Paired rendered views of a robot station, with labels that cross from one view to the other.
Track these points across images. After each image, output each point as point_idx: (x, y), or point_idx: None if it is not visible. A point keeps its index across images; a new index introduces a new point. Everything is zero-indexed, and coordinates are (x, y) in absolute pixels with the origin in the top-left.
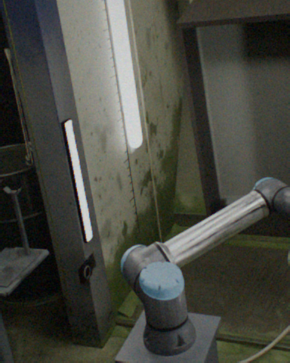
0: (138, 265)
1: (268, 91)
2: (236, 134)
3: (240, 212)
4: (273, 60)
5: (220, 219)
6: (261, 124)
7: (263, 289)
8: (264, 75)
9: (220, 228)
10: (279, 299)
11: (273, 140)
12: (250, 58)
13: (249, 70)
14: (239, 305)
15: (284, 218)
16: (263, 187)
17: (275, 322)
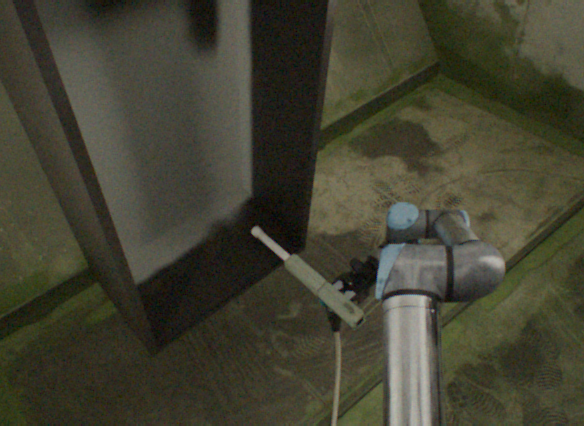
0: None
1: (146, 69)
2: (99, 173)
3: (436, 355)
4: (148, 2)
5: (431, 400)
6: (142, 132)
7: (225, 353)
8: (135, 39)
9: (442, 415)
10: (259, 352)
11: (164, 148)
12: (101, 14)
13: (104, 41)
14: (229, 404)
15: (226, 251)
16: (412, 277)
17: (295, 388)
